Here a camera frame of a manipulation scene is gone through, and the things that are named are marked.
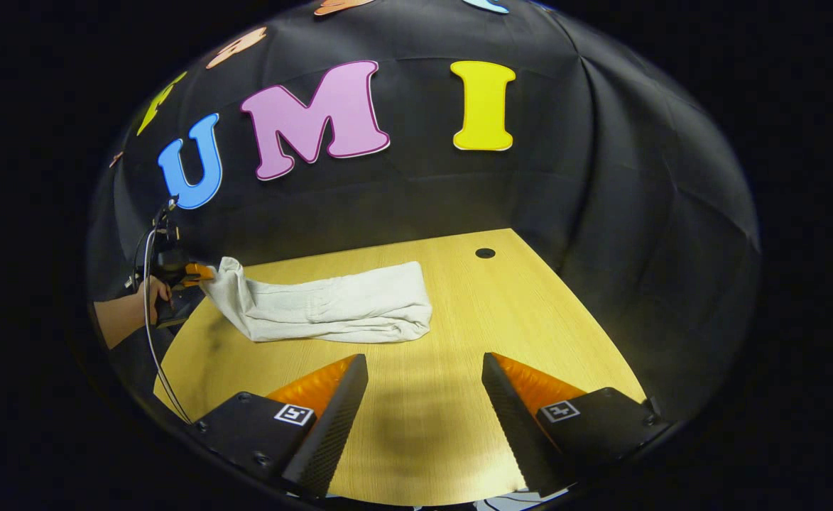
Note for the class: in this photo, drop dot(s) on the white jeans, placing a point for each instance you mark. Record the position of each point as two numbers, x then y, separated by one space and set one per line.
338 305

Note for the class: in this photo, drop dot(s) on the copper clip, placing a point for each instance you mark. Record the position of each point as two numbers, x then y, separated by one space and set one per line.
116 159

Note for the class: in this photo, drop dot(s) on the black backdrop cloth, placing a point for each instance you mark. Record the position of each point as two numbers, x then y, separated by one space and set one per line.
601 177

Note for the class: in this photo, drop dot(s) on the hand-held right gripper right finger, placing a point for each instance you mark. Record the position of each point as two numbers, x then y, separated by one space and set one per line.
515 433

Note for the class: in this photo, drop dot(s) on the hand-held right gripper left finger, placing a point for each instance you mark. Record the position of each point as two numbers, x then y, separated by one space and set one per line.
334 433

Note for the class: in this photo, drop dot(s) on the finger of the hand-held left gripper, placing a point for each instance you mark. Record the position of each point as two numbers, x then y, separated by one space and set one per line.
197 273

